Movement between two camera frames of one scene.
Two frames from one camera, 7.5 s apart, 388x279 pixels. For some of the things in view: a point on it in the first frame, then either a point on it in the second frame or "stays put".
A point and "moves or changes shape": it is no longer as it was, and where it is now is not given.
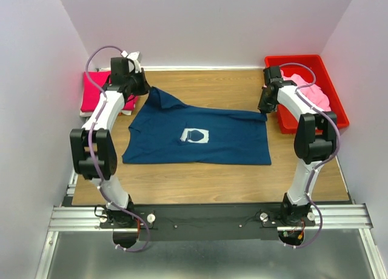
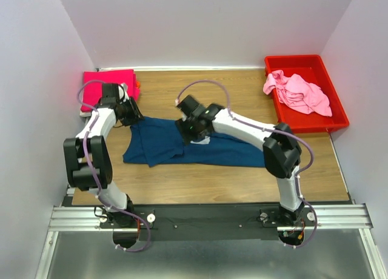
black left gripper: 145,87 → 136,114
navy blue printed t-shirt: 165,132 moves or changes shape
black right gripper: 262,107 → 182,125
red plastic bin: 310,68 stays put
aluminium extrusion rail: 83,219 stays put
